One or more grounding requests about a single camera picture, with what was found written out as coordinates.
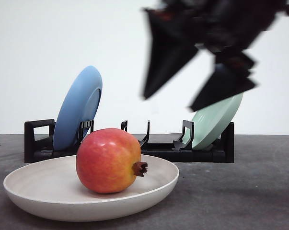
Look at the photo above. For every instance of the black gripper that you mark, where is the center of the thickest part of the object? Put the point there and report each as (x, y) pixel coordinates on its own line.
(219, 23)

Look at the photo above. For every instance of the white plate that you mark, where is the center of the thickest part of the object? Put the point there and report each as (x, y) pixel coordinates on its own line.
(54, 190)

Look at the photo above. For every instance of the blue plate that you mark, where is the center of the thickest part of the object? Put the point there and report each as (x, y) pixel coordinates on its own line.
(80, 103)

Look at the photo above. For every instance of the red pomegranate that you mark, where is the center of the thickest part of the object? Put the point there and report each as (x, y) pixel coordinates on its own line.
(108, 160)

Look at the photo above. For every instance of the light green plate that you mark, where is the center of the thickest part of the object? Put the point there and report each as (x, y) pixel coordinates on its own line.
(212, 121)

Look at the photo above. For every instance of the black plastic plate rack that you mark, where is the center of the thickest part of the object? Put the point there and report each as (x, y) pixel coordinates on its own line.
(39, 136)

